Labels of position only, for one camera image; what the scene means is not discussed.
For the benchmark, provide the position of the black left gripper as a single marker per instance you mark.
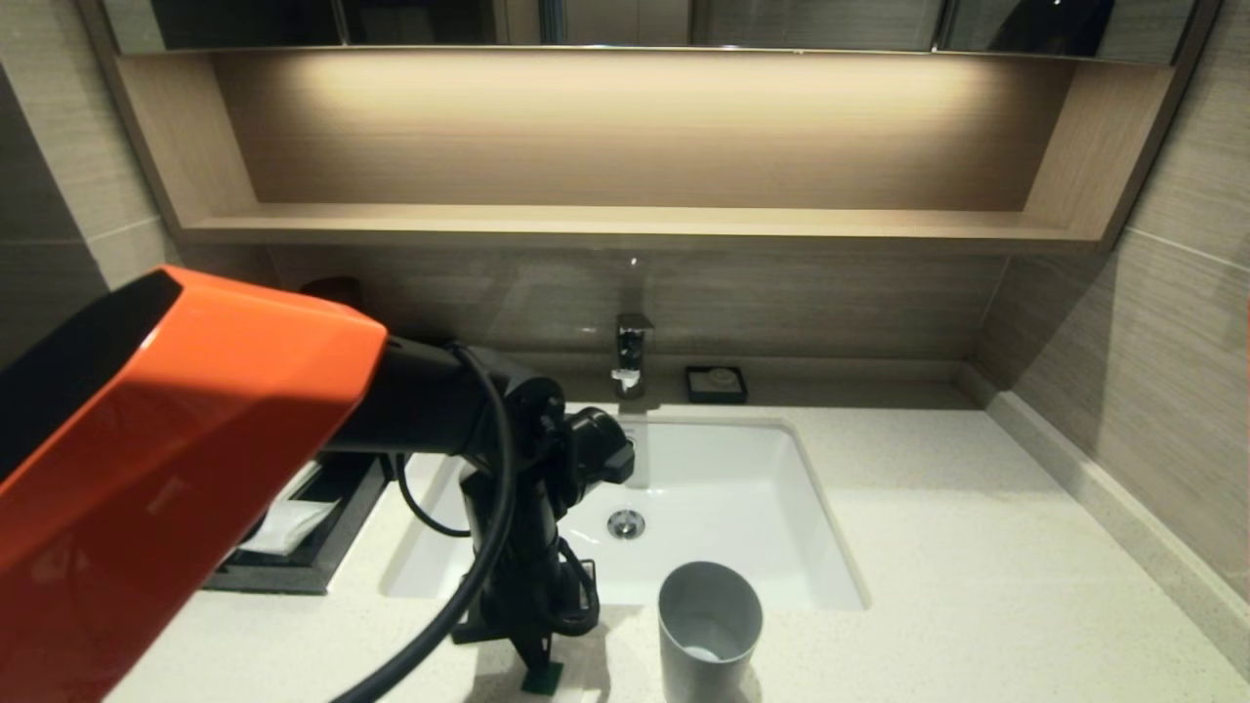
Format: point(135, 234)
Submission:
point(527, 557)

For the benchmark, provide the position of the black amenity tray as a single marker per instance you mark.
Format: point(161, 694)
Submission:
point(342, 537)

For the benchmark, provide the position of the clear plastic packet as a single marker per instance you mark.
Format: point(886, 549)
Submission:
point(288, 527)

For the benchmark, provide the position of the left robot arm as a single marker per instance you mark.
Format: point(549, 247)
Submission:
point(195, 439)

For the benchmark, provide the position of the chrome sink drain stopper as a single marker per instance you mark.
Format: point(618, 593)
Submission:
point(626, 524)

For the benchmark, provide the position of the grey cup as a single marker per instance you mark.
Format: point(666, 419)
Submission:
point(709, 635)

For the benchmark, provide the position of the white ceramic sink basin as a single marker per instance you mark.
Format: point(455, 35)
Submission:
point(732, 488)

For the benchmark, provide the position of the chrome faucet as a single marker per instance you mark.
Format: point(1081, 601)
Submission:
point(633, 351)

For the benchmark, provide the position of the black soap dish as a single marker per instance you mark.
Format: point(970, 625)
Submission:
point(718, 394)

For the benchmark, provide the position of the round beige soap bar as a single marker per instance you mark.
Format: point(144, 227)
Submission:
point(721, 377)

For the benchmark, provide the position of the black cylindrical container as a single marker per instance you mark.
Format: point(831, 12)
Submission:
point(337, 285)

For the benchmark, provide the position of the stone backsplash ledge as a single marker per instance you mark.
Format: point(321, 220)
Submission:
point(1123, 508)

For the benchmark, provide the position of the mirror cabinet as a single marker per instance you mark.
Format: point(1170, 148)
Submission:
point(781, 21)

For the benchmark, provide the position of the wooden wall shelf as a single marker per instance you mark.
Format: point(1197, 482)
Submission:
point(625, 137)

